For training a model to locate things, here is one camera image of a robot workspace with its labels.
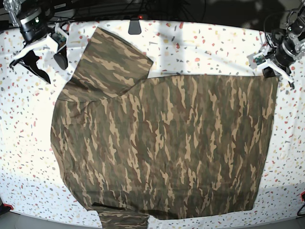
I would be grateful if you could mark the black power strip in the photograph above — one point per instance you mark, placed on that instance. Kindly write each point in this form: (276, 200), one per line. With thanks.
(101, 10)

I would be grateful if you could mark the white speckled table cloth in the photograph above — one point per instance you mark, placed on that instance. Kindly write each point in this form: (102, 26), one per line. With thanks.
(30, 178)

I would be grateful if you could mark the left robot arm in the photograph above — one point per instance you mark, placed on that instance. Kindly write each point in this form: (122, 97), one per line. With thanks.
(295, 29)

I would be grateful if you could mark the camouflage T-shirt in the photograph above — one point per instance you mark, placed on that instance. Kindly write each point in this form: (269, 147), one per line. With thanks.
(184, 146)

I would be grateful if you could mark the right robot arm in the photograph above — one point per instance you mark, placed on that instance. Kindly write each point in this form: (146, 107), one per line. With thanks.
(31, 17)

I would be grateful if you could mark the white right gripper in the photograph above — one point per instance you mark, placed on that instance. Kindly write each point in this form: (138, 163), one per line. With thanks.
(45, 44)

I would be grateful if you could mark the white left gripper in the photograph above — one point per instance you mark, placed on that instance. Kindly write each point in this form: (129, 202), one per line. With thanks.
(274, 58)

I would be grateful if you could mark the red table clamp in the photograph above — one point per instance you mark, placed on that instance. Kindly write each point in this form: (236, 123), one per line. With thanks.
(6, 207)

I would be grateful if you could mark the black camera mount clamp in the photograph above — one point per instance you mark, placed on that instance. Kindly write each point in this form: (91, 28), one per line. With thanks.
(134, 27)

